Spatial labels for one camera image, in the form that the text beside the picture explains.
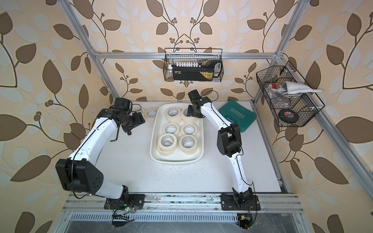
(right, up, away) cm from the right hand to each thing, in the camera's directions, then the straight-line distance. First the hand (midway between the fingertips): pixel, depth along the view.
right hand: (192, 113), depth 99 cm
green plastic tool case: (+33, +1, +9) cm, 34 cm away
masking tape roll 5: (-3, -11, +3) cm, 12 cm away
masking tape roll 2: (-15, 0, +11) cm, 18 cm away
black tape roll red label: (+48, -2, -27) cm, 55 cm away
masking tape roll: (-33, 0, +13) cm, 36 cm away
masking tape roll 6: (-3, -21, -3) cm, 21 cm away
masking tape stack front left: (-17, -20, -3) cm, 26 cm away
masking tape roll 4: (-16, -10, +5) cm, 19 cm away
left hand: (-30, -5, -16) cm, 34 cm away
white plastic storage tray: (-10, -29, -6) cm, 31 cm away
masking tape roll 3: (-4, -4, +4) cm, 7 cm away
